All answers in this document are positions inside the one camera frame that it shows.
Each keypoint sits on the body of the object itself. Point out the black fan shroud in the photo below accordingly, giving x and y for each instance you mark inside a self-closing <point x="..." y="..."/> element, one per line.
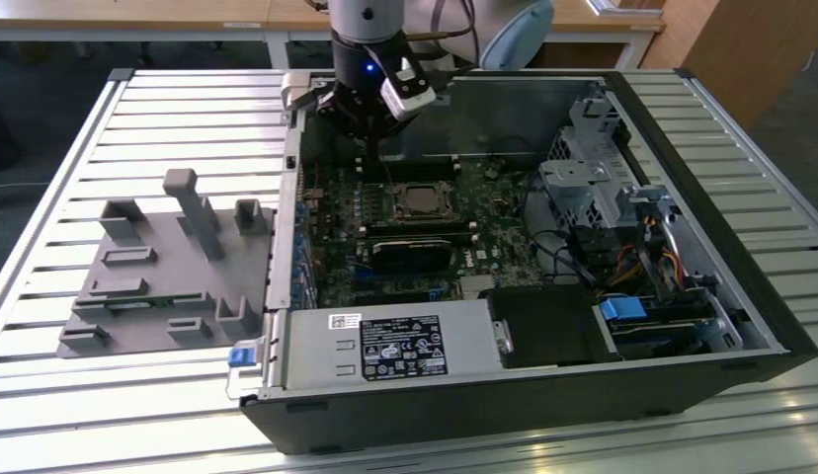
<point x="547" y="326"/>

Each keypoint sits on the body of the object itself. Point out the blue case latch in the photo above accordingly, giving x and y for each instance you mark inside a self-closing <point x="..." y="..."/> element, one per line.
<point x="243" y="358"/>

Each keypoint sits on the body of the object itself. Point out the green RAM stick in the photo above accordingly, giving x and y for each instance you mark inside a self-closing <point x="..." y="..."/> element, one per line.
<point x="165" y="302"/>

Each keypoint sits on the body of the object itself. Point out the silver CPU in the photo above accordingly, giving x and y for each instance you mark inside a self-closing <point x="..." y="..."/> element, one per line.
<point x="428" y="202"/>

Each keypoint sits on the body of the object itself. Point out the black disk drive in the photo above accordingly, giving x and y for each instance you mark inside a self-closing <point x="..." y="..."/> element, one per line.
<point x="653" y="340"/>

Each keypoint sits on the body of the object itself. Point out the black open PC case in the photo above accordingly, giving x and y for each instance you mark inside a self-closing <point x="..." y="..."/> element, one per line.
<point x="448" y="419"/>

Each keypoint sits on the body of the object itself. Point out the green motherboard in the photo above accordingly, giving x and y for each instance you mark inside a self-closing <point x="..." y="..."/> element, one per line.
<point x="508" y="247"/>

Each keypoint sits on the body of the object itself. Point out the silver chipset heat sink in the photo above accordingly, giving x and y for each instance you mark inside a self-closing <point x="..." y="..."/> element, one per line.
<point x="476" y="286"/>

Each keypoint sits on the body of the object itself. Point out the wooden cabinet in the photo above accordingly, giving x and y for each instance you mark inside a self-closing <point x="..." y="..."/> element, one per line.
<point x="765" y="49"/>

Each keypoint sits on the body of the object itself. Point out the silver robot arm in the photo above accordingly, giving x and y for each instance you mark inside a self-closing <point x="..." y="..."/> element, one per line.
<point x="367" y="20"/>

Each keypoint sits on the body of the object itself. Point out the silver power supply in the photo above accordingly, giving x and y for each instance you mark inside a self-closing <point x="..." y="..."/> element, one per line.
<point x="317" y="345"/>

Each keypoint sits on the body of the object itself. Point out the blue disk carrier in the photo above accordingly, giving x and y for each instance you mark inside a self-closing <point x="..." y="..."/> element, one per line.
<point x="623" y="310"/>

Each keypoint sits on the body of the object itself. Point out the black graphics card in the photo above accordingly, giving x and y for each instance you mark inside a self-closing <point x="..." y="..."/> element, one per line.
<point x="410" y="257"/>

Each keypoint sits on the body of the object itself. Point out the silver drive cage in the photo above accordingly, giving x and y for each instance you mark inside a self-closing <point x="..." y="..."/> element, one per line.
<point x="574" y="178"/>

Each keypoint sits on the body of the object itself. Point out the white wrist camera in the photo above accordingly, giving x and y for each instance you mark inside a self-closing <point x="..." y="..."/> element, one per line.
<point x="410" y="96"/>

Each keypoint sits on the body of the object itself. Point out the grey parts rack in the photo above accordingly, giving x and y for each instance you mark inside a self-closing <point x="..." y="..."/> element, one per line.
<point x="172" y="276"/>

